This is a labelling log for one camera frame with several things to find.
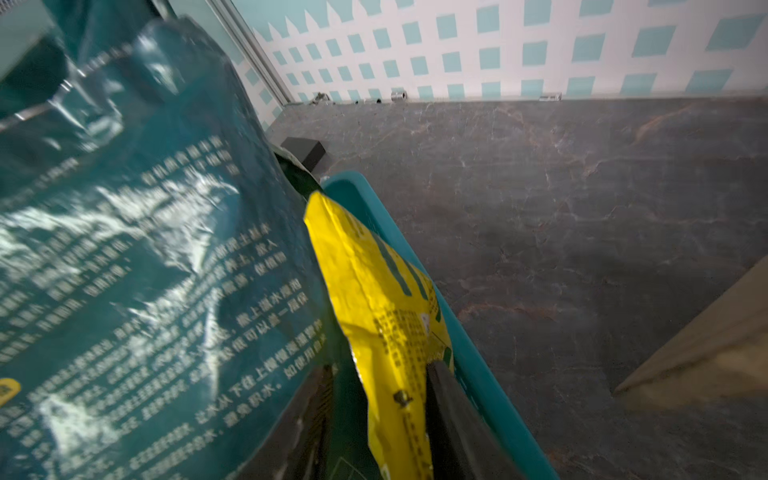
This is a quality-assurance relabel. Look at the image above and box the wooden shelf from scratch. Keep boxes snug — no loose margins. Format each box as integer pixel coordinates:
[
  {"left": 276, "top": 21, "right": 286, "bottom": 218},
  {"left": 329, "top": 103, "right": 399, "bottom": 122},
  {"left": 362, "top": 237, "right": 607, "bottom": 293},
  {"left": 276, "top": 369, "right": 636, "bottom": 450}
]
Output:
[{"left": 614, "top": 258, "right": 767, "bottom": 411}]

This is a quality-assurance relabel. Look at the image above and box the teal plastic basket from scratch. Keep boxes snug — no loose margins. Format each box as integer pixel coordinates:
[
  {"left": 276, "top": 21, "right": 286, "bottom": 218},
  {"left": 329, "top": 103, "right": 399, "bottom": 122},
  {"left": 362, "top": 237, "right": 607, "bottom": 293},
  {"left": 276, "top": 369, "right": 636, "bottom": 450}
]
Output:
[{"left": 321, "top": 171, "right": 558, "bottom": 479}]

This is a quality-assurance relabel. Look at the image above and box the black box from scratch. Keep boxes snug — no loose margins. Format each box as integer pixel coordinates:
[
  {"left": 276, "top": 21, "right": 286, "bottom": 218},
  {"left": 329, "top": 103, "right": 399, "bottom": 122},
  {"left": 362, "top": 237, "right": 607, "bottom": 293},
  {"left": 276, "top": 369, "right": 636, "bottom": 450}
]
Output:
[{"left": 281, "top": 137, "right": 326, "bottom": 172}]

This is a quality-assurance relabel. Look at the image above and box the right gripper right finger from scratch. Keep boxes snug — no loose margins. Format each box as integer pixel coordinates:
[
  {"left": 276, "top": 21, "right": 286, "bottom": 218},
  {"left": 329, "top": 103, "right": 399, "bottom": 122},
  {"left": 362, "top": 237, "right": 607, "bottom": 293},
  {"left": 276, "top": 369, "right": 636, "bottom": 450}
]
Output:
[{"left": 425, "top": 360, "right": 523, "bottom": 480}]

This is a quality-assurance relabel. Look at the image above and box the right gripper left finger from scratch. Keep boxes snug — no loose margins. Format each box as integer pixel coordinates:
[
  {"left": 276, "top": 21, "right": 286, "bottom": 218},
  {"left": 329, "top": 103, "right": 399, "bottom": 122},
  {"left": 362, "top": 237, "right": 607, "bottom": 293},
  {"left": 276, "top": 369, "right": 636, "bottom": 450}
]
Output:
[{"left": 237, "top": 365, "right": 334, "bottom": 480}]

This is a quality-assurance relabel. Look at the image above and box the yellow snack bag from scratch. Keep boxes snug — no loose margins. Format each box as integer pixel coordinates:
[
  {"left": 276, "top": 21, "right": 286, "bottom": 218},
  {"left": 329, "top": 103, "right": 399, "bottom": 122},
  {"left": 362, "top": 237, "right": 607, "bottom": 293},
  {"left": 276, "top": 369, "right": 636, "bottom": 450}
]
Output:
[{"left": 304, "top": 192, "right": 453, "bottom": 479}]

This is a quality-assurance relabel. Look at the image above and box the dark green fertilizer bag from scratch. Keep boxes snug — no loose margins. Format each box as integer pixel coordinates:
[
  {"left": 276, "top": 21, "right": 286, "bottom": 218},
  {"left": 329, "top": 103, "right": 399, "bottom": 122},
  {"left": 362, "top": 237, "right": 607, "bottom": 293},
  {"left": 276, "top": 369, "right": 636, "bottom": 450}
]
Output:
[{"left": 0, "top": 0, "right": 337, "bottom": 480}]

